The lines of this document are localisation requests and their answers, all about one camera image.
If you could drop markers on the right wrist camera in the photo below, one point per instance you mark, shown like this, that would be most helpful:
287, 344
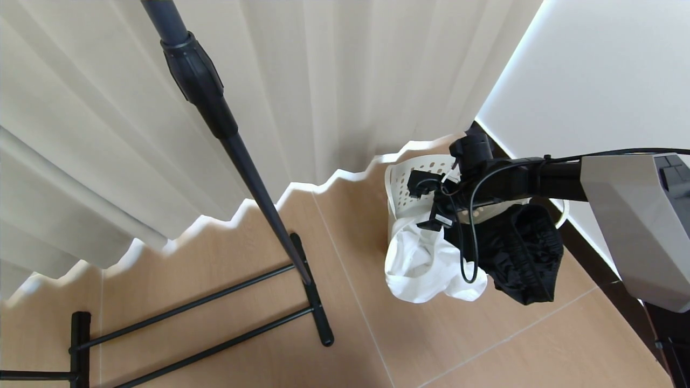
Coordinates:
420, 183

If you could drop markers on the beige curtain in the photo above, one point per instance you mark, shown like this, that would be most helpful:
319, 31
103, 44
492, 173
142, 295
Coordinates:
350, 81

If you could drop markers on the black garment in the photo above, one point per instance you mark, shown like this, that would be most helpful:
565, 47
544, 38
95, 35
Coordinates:
517, 253

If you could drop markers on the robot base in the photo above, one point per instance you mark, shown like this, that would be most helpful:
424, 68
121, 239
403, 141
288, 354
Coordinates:
676, 366

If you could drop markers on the black clothes rack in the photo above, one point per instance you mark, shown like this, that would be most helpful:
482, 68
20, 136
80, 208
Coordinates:
202, 81

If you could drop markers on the white laundry basket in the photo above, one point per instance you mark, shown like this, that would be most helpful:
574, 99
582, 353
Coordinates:
415, 160

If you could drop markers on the white printed t-shirt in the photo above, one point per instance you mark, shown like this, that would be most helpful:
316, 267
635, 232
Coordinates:
420, 264

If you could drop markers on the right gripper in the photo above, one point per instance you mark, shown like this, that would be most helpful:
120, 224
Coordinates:
458, 202

